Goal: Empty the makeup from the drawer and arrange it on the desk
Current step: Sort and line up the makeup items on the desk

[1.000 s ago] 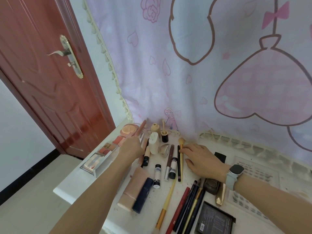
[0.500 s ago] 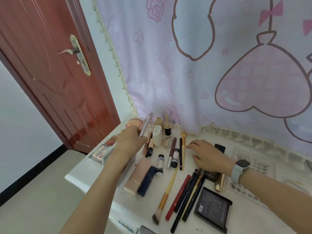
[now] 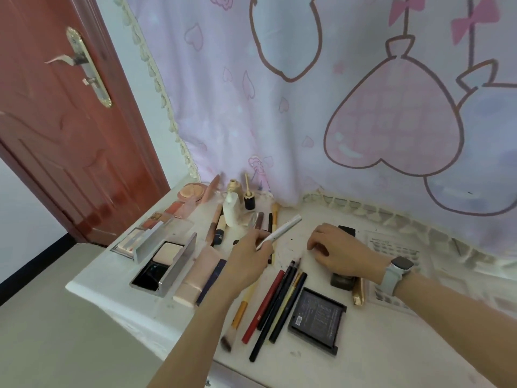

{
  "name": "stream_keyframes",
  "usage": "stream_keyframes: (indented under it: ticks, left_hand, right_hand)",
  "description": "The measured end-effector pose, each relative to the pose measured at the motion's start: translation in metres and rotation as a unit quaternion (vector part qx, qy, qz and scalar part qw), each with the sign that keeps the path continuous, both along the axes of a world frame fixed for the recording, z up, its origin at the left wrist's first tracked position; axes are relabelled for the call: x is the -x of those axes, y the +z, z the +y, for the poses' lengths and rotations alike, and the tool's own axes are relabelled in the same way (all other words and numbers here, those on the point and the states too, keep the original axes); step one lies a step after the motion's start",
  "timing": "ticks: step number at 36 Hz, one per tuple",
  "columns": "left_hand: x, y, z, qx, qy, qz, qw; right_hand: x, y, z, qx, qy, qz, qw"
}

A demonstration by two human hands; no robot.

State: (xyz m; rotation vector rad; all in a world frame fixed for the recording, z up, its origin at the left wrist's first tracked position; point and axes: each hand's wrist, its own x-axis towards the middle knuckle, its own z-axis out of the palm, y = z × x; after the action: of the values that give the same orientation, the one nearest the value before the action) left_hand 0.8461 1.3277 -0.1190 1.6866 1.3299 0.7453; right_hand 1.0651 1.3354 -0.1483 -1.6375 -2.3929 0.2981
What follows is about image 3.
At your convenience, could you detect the dark olive cosmetic case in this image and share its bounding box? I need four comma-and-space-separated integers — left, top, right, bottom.
330, 272, 356, 290

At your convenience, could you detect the white cosmetic pen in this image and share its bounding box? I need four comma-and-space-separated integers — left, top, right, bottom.
256, 214, 303, 251

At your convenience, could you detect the gold lipstick tube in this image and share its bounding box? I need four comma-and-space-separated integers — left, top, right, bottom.
352, 277, 366, 307

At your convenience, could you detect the white smartwatch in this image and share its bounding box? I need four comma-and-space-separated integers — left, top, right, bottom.
379, 256, 415, 298

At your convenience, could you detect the round peach blush compact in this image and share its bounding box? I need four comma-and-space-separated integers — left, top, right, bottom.
179, 182, 207, 203

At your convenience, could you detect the silver open powder compact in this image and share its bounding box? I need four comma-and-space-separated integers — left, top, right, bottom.
130, 232, 198, 299

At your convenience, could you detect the pink cosmetic tube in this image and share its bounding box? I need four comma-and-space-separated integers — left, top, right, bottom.
173, 244, 221, 308

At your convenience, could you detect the pink heart print curtain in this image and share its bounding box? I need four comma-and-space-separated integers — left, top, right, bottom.
113, 0, 517, 275

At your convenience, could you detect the person's left forearm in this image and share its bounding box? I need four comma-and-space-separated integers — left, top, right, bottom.
147, 283, 244, 388

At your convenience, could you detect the black bottle with gold wand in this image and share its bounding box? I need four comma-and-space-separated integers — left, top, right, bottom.
242, 173, 256, 211

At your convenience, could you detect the pink blush palette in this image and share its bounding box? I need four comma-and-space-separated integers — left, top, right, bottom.
163, 200, 195, 219

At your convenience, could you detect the orange handled makeup brush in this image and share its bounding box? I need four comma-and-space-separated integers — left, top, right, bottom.
221, 279, 259, 353

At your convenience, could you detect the person's right hand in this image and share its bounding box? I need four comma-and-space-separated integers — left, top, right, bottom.
306, 223, 390, 285

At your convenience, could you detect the person's left hand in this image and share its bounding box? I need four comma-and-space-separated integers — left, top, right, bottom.
216, 228, 276, 298

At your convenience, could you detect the red-brown wooden door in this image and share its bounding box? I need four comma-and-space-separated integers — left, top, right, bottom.
0, 0, 170, 247

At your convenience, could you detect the navy blue cosmetic stick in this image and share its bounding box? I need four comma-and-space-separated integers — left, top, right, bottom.
195, 259, 228, 307

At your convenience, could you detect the yellow wooden handled brush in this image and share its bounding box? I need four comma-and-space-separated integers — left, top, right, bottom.
270, 203, 280, 266

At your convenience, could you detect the white plastic bottle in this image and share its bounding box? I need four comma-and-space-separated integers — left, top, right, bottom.
222, 192, 242, 228

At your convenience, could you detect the gold door handle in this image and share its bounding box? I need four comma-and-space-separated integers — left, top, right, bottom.
44, 27, 113, 109

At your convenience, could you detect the black square compact case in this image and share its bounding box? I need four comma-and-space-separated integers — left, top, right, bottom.
287, 287, 348, 357

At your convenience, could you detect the brown handled makeup brush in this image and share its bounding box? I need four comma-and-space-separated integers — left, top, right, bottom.
205, 203, 224, 245

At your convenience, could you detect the black and gold tube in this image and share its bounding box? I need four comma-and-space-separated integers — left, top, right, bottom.
214, 214, 228, 246

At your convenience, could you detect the black cosmetic pencil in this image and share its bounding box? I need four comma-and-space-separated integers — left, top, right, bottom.
249, 269, 303, 363
268, 272, 308, 345
257, 260, 296, 331

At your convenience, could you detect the silver eyeshadow palette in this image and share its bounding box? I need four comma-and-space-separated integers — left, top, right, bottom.
111, 220, 174, 264

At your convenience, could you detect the pink lipstick stick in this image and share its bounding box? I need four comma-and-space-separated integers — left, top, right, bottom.
201, 174, 221, 205

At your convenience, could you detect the person's right forearm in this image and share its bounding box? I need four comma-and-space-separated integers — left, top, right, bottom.
394, 271, 517, 388

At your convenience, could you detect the red cosmetic pencil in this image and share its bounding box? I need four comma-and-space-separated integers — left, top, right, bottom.
241, 269, 286, 345

